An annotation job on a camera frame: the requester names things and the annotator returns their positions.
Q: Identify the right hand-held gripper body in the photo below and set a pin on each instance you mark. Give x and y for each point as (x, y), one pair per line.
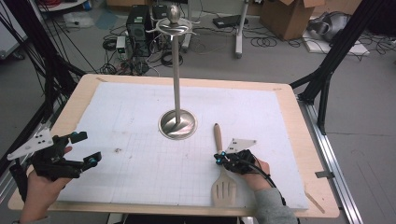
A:
(239, 160)

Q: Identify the white grid mat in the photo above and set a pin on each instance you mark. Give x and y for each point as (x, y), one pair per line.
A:
(140, 177)

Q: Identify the small white electronics box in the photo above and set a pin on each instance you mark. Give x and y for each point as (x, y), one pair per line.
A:
(120, 44)

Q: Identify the flat black device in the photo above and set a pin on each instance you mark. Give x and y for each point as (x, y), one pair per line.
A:
(229, 21)

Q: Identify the brown cardboard box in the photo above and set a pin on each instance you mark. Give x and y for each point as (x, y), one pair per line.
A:
(286, 18)

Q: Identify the steel utensil stand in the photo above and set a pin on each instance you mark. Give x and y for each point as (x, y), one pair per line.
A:
(176, 77)

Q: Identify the white cabinet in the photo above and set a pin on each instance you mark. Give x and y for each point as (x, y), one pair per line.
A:
(7, 37)

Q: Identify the black metal frame strut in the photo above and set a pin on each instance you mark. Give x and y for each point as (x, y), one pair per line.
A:
(342, 40)
(31, 34)

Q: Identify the beige slotted spatula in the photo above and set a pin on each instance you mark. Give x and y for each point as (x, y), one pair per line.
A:
(224, 189)

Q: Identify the grey rounded device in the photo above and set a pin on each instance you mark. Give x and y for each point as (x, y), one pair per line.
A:
(331, 26)

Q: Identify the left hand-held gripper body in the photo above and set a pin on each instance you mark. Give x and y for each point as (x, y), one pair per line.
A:
(49, 163)

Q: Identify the black computer tower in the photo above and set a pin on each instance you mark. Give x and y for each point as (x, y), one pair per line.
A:
(138, 31)

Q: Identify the aluminium rail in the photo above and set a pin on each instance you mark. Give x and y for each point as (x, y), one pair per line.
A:
(330, 155)
(6, 183)

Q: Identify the person's right hand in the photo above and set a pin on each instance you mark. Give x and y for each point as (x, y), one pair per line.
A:
(257, 179)

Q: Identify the white flat board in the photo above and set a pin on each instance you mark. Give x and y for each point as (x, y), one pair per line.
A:
(350, 48)

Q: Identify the clear plastic bag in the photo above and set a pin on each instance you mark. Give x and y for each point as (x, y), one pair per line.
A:
(77, 20)

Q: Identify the tan tape strip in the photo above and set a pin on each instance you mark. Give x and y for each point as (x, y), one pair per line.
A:
(315, 202)

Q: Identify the person's left hand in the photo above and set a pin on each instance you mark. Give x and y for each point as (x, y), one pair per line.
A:
(40, 196)

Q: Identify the grey metal bracket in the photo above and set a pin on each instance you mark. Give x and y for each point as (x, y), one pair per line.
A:
(324, 174)

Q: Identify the white metal stand leg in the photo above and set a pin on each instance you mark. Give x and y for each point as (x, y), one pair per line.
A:
(241, 31)
(187, 42)

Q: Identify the white round table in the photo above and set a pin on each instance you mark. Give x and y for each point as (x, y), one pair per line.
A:
(59, 4)

